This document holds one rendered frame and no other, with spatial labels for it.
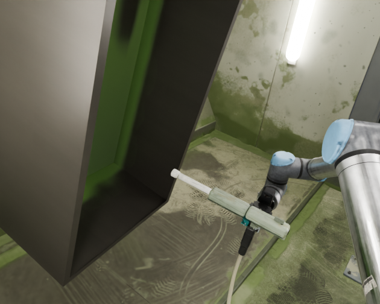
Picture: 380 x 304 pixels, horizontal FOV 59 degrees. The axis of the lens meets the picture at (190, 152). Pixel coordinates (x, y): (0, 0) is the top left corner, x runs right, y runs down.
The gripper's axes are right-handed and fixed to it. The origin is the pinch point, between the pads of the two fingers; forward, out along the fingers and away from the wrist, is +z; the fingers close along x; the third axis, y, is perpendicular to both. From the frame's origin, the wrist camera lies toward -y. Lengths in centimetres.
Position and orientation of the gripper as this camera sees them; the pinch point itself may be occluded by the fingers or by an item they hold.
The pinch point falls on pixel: (252, 222)
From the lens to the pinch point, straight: 125.5
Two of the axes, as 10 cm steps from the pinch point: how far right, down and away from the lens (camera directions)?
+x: -8.5, -4.1, 3.3
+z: -4.8, 3.4, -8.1
